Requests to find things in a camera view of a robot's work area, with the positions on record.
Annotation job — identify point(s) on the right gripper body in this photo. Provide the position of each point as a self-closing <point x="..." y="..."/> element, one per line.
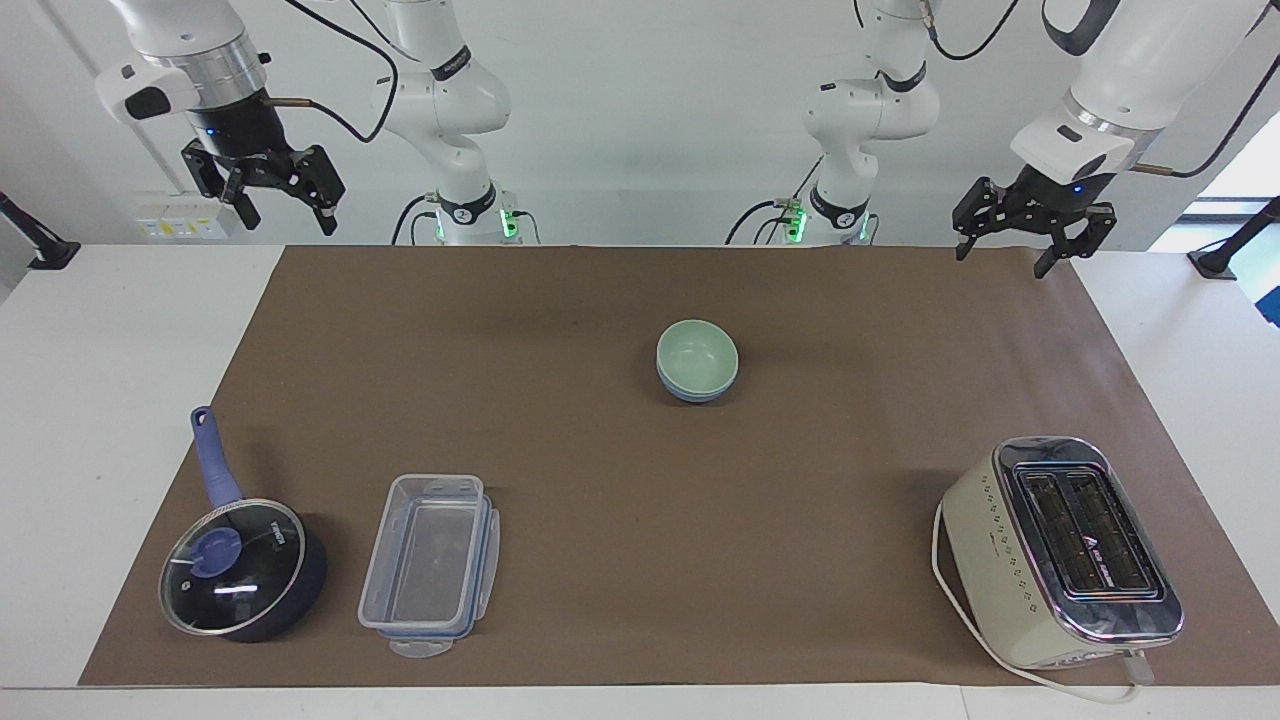
<point x="240" y="125"/>

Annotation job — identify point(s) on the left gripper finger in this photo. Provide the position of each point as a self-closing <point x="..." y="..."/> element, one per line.
<point x="985" y="205"/>
<point x="1090" y="225"/>

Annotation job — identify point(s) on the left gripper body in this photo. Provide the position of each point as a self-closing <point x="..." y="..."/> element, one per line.
<point x="1062" y="196"/>

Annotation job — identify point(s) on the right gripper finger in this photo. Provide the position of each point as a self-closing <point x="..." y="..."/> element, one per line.
<point x="315" y="180"/>
<point x="238" y="185"/>

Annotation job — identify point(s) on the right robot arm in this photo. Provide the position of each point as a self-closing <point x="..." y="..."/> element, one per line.
<point x="455" y="95"/>

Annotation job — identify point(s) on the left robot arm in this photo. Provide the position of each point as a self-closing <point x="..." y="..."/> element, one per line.
<point x="1130" y="70"/>

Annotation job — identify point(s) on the green bowl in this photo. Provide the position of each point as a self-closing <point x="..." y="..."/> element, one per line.
<point x="696" y="355"/>

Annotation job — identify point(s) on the blue bowl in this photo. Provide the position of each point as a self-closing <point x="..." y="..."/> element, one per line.
<point x="697" y="396"/>

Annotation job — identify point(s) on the black stand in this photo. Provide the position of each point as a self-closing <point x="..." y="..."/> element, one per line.
<point x="1225" y="255"/>
<point x="45" y="250"/>

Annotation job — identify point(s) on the cream toaster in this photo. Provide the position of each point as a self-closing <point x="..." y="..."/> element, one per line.
<point x="1010" y="570"/>

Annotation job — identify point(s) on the glass pot lid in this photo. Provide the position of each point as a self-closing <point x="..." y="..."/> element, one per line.
<point x="235" y="570"/>

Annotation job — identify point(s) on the clear plastic container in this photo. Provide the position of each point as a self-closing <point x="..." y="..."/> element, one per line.
<point x="425" y="560"/>

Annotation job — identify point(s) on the blue saucepan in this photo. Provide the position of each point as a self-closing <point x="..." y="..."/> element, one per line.
<point x="305" y="580"/>

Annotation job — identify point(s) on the clear container lid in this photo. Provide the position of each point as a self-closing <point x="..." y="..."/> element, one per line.
<point x="490" y="570"/>

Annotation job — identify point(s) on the white wall socket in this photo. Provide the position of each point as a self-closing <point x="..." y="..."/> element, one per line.
<point x="180" y="218"/>

